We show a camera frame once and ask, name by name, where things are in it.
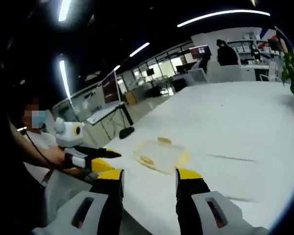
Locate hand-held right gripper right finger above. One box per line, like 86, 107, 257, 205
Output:
175, 168, 269, 235

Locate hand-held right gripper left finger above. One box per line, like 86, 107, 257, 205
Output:
33, 168, 125, 235

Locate person's white shirt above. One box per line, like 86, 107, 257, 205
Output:
25, 131, 61, 150

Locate black stand foot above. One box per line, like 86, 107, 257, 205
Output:
119, 126, 136, 140

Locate white standing desk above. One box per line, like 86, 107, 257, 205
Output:
86, 102, 134, 141

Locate light grey cloth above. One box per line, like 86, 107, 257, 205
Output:
42, 168, 98, 215

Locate clear plastic container yellow clips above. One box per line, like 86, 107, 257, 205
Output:
133, 137, 191, 176

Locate ceiling strip light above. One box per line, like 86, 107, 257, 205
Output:
129, 42, 150, 58
176, 9, 271, 28
59, 60, 72, 99
58, 0, 72, 22

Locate cardboard box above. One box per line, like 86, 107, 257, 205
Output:
124, 91, 138, 105

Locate red screen monitor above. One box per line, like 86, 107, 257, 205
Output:
101, 72, 121, 104

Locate white counter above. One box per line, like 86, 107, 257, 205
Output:
207, 63, 270, 83

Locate white chair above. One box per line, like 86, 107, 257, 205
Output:
268, 61, 279, 82

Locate black cable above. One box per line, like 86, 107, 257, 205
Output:
17, 126, 55, 169

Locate wall screen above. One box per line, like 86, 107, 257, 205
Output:
189, 45, 213, 60

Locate wall shelf with boxes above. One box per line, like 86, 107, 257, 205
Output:
228, 31, 263, 53

